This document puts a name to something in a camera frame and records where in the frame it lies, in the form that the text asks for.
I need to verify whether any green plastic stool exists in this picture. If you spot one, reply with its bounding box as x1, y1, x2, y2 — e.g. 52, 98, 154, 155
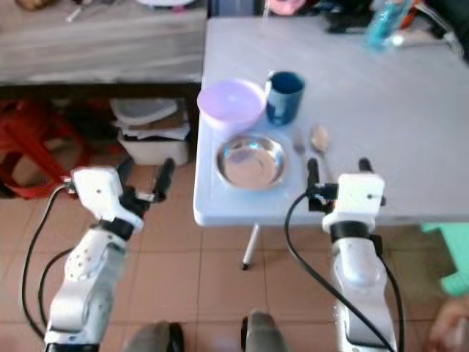
421, 222, 469, 298

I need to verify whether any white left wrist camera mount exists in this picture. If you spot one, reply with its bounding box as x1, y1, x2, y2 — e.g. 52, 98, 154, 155
71, 166, 144, 232

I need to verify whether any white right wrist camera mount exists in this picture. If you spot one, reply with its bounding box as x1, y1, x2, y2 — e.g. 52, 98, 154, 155
322, 172, 386, 235

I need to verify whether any purple plastic bowl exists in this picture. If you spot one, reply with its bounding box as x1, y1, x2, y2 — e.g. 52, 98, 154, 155
196, 78, 267, 134

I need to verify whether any white storage box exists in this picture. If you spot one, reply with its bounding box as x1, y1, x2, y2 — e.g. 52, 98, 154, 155
117, 132, 191, 166

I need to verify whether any white dish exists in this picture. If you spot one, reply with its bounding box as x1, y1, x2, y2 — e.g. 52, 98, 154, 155
136, 0, 195, 8

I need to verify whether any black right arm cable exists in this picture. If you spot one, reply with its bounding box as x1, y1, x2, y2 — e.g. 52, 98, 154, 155
283, 189, 396, 352

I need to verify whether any pink object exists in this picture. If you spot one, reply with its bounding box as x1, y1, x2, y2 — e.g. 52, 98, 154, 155
264, 0, 309, 15

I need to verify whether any grey right robot foot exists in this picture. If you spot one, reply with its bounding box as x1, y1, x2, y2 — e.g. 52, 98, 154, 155
240, 310, 290, 352

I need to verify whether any grey robot foot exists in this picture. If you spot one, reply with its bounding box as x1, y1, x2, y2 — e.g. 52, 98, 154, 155
240, 310, 290, 352
123, 320, 185, 352

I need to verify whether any red plastic stool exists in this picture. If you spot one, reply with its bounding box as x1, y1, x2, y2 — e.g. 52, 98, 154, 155
0, 99, 78, 199

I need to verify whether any white round tray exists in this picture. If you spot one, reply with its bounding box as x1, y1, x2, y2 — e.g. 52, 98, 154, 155
110, 98, 180, 125

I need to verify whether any grey wooden table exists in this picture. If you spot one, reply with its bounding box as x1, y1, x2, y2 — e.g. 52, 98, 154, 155
0, 7, 207, 206

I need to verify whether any white folding table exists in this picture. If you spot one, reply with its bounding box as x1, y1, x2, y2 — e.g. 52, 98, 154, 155
193, 16, 469, 271

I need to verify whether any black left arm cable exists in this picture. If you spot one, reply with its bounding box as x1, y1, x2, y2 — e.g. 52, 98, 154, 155
21, 183, 78, 342

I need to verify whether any black object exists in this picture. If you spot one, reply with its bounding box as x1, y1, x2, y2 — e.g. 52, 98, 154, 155
326, 7, 374, 34

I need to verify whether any dark blue cup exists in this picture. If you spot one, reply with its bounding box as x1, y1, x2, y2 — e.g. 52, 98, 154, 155
265, 70, 306, 127

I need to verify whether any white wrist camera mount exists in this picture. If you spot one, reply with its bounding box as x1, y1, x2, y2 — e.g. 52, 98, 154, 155
71, 166, 144, 232
322, 172, 386, 235

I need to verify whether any blue water bottle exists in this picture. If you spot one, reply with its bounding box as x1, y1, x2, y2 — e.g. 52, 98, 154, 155
366, 0, 418, 51

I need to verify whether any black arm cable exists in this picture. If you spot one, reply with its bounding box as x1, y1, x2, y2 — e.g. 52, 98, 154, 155
21, 183, 78, 342
283, 189, 396, 352

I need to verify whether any round steel plate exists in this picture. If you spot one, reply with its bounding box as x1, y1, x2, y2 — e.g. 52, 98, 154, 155
215, 133, 287, 191

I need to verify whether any grey left robot foot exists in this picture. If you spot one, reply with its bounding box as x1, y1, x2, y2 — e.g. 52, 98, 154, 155
123, 320, 185, 352

